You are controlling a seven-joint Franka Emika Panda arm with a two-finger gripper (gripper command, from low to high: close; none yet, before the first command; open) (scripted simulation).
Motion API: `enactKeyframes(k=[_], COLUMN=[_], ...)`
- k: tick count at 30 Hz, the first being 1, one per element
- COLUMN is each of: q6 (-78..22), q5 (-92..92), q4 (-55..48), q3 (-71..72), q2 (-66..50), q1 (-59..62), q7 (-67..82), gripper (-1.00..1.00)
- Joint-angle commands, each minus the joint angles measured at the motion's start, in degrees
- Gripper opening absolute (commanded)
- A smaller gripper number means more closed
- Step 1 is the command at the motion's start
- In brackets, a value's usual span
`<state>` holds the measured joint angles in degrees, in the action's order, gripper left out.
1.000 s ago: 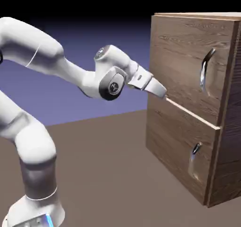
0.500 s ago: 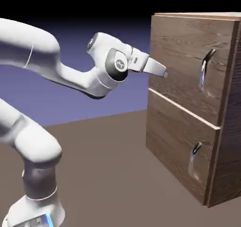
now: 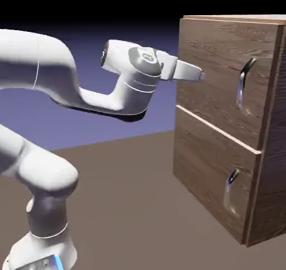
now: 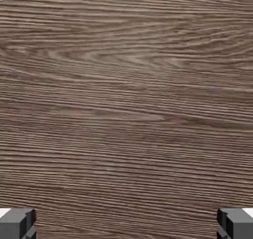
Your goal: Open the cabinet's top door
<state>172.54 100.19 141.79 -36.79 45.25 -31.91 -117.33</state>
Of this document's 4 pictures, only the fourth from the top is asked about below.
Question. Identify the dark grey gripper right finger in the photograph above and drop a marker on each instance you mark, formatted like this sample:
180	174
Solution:
241	226

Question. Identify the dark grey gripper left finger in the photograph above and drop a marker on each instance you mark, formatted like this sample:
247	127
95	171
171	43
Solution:
11	226

